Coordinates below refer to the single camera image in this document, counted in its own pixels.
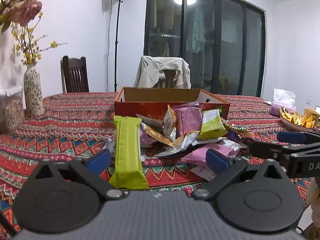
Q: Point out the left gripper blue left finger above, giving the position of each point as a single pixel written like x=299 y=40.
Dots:
x=99 y=162

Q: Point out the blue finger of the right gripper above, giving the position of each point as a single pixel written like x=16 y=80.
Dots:
x=292 y=137

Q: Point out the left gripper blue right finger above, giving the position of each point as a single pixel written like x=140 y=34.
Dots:
x=217 y=162

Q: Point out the long green snack bar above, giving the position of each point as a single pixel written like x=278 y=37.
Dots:
x=128 y=172

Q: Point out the colourful candy bag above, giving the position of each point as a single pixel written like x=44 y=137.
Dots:
x=240 y=130

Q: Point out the green white snack packet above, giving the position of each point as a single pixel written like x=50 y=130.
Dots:
x=212 y=126

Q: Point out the pink purple snack packet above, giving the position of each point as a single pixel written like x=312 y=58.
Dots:
x=188 y=118

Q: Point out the orange cracker snack packet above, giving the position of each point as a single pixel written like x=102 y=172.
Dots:
x=169 y=124

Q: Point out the bowl of yellow chips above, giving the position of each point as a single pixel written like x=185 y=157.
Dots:
x=297 y=122

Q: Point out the purple tissue pack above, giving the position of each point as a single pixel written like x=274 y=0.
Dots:
x=282 y=98

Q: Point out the red patterned tablecloth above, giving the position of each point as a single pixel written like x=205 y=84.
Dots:
x=78 y=124

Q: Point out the orange cardboard snack box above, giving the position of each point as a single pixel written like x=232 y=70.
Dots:
x=153 y=102

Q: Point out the floral ceramic vase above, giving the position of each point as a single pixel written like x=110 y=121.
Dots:
x=32 y=91

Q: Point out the chair with beige jacket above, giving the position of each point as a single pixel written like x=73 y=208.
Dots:
x=172 y=79

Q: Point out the dark wooden chair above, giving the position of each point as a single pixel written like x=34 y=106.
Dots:
x=75 y=74

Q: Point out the clear jar with white lid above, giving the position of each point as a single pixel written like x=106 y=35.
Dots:
x=12 y=111

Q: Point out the beige jacket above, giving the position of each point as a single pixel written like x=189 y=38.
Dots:
x=151 y=70

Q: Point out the black framed glass door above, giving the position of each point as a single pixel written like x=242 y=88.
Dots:
x=223 y=42

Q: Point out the yellow flower branches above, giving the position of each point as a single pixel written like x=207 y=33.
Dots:
x=27 y=45

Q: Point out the studio light on stand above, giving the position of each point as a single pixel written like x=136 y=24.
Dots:
x=119 y=2

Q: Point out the pink artificial flowers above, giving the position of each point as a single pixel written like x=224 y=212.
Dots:
x=19 y=12

